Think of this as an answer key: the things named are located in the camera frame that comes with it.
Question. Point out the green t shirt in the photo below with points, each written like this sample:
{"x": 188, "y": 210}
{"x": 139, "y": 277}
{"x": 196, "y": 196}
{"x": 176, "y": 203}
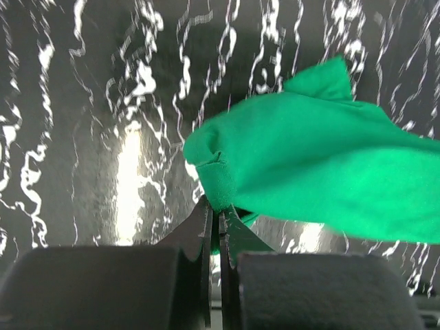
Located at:
{"x": 312, "y": 153}

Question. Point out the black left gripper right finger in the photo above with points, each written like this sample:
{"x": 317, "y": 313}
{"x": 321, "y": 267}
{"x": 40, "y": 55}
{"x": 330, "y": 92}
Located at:
{"x": 262, "y": 289}

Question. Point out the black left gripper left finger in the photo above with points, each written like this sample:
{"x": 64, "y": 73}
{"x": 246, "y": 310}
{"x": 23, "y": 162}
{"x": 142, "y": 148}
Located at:
{"x": 160, "y": 286}

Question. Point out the black marbled table mat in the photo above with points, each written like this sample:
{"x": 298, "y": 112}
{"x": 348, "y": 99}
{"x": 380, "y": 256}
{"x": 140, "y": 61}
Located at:
{"x": 99, "y": 97}

